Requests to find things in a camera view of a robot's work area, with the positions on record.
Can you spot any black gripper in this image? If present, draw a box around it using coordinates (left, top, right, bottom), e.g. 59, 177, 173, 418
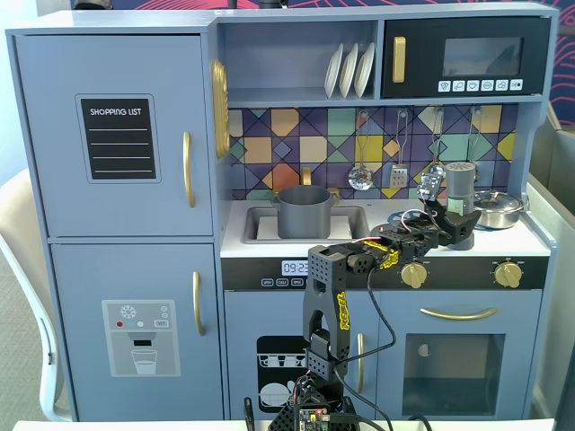
406, 198, 482, 259

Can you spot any steel pan with lid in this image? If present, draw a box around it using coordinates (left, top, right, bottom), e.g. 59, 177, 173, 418
473, 189, 526, 230

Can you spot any steel ladle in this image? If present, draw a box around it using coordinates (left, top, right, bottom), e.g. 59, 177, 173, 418
427, 107, 448, 175

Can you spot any gold stove knob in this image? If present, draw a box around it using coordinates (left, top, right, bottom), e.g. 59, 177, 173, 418
401, 262, 428, 288
493, 262, 523, 288

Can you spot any steel slotted spatula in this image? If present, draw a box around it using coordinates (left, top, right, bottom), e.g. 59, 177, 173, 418
388, 109, 411, 189

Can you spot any steel skimmer spoon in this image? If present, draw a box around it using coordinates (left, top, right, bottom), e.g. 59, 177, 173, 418
348, 110, 376, 192

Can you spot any blue oven door with window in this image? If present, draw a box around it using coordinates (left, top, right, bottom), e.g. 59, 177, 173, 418
376, 290, 544, 418

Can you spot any gray cooking pot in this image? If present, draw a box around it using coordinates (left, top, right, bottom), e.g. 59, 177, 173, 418
270, 185, 341, 240

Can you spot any gold toy faucet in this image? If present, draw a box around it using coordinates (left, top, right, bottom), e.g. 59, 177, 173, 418
269, 166, 341, 198

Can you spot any black toy microwave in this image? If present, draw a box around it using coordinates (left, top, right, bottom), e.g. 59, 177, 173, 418
380, 16, 552, 99

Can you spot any white plate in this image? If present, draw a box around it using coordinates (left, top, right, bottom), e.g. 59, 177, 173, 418
323, 43, 345, 99
353, 41, 376, 99
339, 42, 359, 99

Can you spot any gray toy sink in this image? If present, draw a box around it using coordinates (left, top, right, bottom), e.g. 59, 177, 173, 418
242, 205, 372, 246

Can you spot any blue dishwasher door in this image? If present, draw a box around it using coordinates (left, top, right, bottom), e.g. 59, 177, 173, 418
223, 290, 381, 421

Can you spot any robot controller board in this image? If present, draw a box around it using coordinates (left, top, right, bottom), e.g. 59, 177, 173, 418
297, 407, 332, 427

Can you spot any gold toy telephone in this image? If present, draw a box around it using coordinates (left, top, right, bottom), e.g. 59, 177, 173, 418
210, 58, 231, 159

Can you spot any blue toy kitchen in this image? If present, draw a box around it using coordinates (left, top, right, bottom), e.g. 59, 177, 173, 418
4, 4, 562, 423

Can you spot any fridge door with ice dispenser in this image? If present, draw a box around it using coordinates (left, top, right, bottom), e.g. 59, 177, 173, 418
49, 242, 225, 421

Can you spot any fridge door with shopping list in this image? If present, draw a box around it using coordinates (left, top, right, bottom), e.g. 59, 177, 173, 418
13, 34, 215, 238

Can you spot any white plastic chair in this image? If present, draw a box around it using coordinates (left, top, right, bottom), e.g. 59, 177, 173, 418
0, 168, 73, 423

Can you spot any small wrist camera board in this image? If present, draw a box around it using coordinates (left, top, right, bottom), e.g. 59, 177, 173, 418
416, 172, 444, 199

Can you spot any thin black camera cable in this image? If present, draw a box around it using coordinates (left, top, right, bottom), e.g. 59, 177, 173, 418
334, 264, 399, 431

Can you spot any black usb cable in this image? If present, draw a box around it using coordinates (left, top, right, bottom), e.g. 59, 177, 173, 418
334, 413, 383, 431

